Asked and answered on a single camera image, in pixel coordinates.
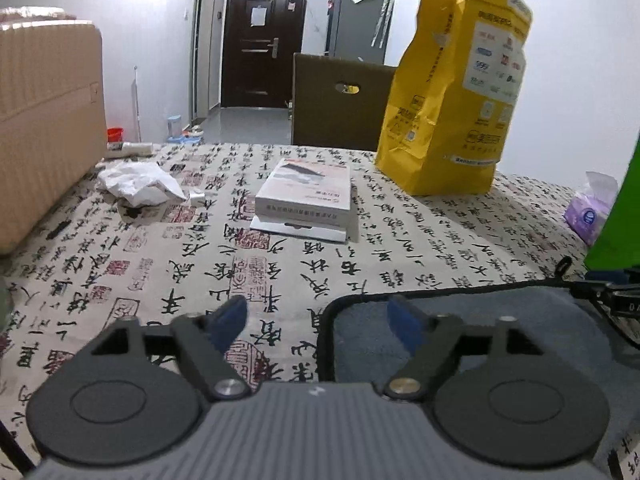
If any red bucket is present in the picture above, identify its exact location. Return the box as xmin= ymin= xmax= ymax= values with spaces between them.
xmin=106 ymin=127 xmax=124 ymax=143

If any white flat box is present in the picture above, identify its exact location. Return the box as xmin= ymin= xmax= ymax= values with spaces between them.
xmin=250 ymin=158 xmax=352 ymax=243

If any purple tissue pack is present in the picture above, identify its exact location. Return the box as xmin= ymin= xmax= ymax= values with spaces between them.
xmin=564 ymin=171 xmax=618 ymax=247

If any beige suitcase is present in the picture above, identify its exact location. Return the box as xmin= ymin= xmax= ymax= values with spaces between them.
xmin=1 ymin=6 xmax=106 ymax=255

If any crumpled white paper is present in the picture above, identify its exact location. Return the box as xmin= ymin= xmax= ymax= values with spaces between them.
xmin=96 ymin=162 xmax=205 ymax=208

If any yellow paper bag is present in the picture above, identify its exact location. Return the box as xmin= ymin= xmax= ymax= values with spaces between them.
xmin=375 ymin=0 xmax=533 ymax=196

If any brown cardboard box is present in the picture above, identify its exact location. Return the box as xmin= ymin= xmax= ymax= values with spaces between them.
xmin=292 ymin=53 xmax=395 ymax=152

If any calligraphy print tablecloth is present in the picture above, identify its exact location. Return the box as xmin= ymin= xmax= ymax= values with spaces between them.
xmin=1 ymin=144 xmax=586 ymax=458

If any dark brown entrance door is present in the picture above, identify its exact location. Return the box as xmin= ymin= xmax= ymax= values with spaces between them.
xmin=220 ymin=0 xmax=307 ymax=108

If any grey refrigerator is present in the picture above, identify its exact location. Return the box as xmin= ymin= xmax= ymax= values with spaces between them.
xmin=324 ymin=0 xmax=395 ymax=65

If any white tube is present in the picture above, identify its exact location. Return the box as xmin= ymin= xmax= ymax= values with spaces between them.
xmin=104 ymin=142 xmax=153 ymax=159

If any green paper shopping bag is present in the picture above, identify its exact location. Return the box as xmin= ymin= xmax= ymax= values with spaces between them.
xmin=585 ymin=144 xmax=640 ymax=271

